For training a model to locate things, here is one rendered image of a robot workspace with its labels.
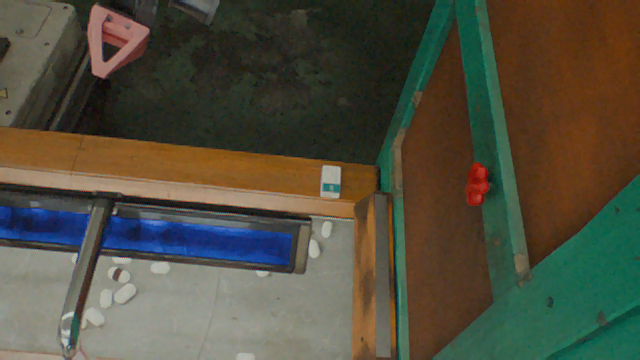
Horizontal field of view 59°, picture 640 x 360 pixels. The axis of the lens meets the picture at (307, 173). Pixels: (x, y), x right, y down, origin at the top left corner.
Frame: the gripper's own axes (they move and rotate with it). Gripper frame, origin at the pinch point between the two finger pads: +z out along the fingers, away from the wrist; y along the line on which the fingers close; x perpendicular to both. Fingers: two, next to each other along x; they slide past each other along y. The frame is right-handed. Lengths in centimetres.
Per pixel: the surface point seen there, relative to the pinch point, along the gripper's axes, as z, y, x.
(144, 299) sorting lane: 10.1, 42.8, -16.8
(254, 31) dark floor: -135, 114, -36
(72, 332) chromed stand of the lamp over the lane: 26.8, 6.8, -6.9
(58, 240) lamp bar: 15.4, 13.7, -2.0
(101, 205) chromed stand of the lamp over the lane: 12.9, 6.5, -5.2
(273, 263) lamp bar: 13.7, 5.5, -26.0
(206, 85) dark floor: -101, 118, -24
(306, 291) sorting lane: 4, 34, -42
